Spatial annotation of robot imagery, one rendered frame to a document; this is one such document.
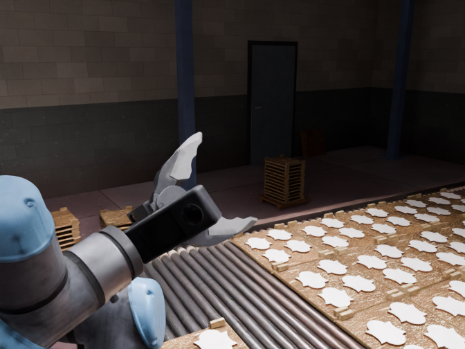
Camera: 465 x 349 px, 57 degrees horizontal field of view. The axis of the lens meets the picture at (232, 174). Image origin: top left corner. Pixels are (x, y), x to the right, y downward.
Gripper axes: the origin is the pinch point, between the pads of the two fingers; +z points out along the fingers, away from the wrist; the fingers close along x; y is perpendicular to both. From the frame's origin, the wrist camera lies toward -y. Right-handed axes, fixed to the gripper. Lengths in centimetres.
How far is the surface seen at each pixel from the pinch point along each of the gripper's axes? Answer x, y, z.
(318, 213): 62, 137, 147
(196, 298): 42, 113, 37
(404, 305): 85, 60, 83
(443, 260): 97, 68, 132
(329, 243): 67, 108, 113
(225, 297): 48, 106, 45
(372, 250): 79, 93, 121
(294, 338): 66, 75, 42
